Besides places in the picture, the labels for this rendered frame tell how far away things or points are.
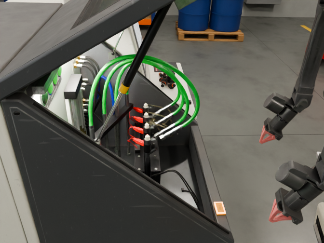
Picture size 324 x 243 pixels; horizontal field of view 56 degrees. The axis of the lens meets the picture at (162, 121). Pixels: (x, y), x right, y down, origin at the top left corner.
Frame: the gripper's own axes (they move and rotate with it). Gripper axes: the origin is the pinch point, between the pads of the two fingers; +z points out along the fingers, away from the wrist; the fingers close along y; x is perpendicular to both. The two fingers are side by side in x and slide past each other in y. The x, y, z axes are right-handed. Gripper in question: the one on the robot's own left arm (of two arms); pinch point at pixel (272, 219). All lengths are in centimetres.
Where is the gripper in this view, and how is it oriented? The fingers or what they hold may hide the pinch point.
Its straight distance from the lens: 107.8
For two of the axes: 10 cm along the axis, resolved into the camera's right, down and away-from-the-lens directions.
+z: -4.4, 7.1, 5.5
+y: -1.8, 5.3, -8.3
